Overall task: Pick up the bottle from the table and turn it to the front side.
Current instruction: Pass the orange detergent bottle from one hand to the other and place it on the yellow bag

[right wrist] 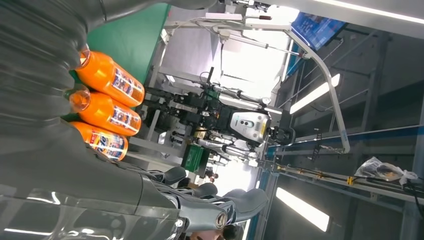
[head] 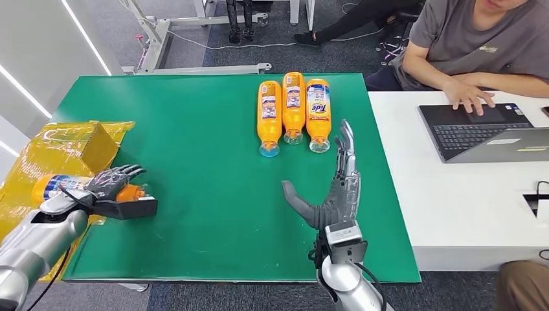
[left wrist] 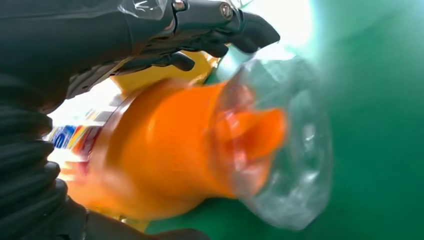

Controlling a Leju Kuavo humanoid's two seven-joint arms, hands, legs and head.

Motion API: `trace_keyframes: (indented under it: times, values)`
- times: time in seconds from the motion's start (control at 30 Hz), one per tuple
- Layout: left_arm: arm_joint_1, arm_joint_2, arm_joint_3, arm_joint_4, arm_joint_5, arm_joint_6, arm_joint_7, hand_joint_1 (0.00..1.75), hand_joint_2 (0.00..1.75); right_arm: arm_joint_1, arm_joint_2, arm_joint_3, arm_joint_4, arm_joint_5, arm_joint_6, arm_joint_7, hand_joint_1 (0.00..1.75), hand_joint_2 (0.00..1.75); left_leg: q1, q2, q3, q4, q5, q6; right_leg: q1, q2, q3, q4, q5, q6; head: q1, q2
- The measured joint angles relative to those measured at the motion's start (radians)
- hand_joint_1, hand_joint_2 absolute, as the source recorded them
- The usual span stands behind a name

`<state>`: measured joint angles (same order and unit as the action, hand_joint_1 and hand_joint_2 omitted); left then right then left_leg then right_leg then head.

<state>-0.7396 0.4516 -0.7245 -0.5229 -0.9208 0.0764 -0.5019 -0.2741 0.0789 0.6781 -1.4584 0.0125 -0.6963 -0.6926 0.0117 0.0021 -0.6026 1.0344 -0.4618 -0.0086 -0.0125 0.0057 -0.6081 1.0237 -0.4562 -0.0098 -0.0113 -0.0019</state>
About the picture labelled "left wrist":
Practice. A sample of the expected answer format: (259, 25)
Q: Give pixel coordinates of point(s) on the yellow plastic-wrapped cardboard box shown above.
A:
(159, 74)

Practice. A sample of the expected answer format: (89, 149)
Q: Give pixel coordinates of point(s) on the orange detergent bottle clear cap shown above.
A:
(172, 145)

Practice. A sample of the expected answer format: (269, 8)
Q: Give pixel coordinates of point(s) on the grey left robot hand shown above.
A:
(82, 36)

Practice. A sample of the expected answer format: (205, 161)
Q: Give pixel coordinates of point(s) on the green table mat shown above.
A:
(374, 132)

